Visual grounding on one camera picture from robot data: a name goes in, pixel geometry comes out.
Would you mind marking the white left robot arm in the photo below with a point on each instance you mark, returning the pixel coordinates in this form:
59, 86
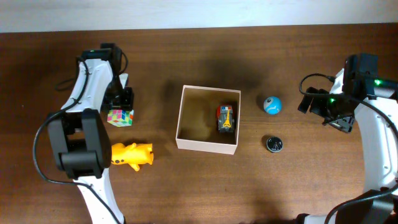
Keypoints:
78, 138

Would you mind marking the white open cardboard box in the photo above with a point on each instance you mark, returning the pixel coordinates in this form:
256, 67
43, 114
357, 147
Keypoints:
197, 127

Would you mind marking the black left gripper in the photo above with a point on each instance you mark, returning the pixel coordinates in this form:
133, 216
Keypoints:
117, 103

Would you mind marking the red grey toy car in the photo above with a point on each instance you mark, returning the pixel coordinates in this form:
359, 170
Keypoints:
225, 119

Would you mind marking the blue ball with face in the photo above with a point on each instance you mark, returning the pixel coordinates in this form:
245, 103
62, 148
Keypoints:
272, 105

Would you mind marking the black round spinner toy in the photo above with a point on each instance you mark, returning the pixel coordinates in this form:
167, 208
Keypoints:
274, 144

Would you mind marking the pastel rubiks cube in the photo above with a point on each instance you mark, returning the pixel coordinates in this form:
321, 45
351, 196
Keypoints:
120, 118

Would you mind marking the orange plush toy figure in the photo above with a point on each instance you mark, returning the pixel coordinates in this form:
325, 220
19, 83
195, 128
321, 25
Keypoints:
134, 155

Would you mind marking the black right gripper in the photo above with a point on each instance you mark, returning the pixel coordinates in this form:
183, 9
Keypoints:
315, 104

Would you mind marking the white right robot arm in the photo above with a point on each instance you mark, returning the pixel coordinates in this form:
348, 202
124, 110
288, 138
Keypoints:
359, 95

